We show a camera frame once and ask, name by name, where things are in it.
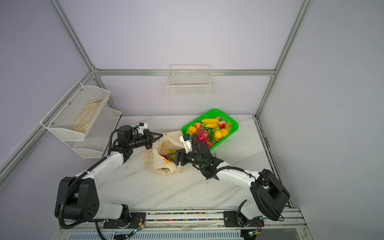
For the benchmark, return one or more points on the white mesh wall shelf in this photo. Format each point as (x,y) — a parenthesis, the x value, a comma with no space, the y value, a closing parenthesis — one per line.
(60,118)

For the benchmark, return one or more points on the white wire wall basket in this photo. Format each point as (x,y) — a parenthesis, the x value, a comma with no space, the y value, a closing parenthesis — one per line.
(189,80)

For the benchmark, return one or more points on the cream banana print plastic bag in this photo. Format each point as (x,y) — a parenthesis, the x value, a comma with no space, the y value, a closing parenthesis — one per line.
(154,163)

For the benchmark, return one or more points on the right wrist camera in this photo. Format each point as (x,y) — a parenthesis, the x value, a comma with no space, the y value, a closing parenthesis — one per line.
(187,142)

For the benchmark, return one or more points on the fake peach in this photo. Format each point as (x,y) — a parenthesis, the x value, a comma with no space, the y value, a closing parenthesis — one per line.
(198,125)

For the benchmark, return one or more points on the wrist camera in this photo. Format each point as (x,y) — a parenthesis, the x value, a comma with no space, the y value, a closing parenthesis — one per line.
(141,126)
(187,142)

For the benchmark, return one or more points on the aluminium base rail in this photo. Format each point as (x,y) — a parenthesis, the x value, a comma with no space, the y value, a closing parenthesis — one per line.
(198,225)

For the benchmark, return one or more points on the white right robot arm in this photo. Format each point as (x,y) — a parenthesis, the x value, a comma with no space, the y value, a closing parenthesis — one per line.
(269,194)

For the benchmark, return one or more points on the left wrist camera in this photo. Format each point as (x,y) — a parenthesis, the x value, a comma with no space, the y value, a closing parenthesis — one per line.
(141,126)

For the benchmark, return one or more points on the yellow fake banana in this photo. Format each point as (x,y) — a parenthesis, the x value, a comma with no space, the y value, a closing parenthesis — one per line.
(210,121)

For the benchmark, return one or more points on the green plastic fruit basket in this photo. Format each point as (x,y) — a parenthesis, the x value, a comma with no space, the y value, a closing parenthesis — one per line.
(227,125)

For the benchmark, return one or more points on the yellow fake orange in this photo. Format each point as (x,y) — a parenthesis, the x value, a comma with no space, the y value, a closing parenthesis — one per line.
(192,130)

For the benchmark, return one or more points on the yellow fake lemon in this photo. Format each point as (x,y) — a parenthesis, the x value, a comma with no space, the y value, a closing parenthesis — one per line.
(218,135)

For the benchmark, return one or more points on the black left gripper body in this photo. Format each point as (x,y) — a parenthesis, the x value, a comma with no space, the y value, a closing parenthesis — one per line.
(142,140)

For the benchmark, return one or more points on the pink fake dragon fruit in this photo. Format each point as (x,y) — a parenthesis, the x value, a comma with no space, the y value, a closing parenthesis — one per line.
(203,135)

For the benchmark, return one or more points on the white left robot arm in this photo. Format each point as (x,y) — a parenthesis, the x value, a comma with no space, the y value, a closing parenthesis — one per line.
(78,199)

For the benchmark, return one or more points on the lower white mesh shelf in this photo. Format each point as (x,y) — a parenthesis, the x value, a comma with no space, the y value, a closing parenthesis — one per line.
(97,139)

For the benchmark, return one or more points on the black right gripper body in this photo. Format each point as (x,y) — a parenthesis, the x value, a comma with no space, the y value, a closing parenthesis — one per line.
(191,158)

